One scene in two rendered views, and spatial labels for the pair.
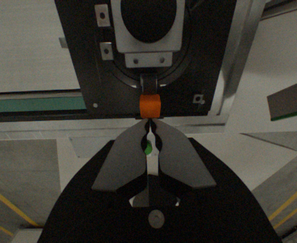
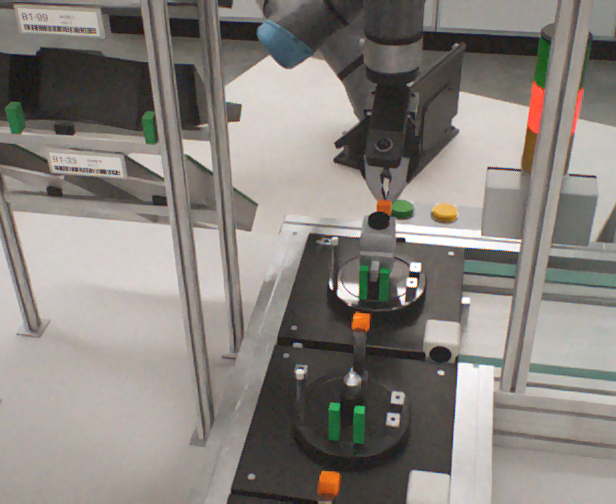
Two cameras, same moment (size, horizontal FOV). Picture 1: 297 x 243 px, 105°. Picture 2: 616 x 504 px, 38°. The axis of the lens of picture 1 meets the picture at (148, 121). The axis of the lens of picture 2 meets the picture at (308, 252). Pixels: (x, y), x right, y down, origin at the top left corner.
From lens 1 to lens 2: 1.18 m
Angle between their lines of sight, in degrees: 24
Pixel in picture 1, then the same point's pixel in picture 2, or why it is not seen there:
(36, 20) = not seen: hidden behind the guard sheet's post
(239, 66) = (274, 266)
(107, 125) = (446, 239)
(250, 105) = (205, 263)
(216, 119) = (296, 227)
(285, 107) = (251, 210)
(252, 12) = (267, 297)
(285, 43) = (165, 323)
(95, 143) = (472, 223)
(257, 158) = not seen: hidden behind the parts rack
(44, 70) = not seen: hidden behind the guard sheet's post
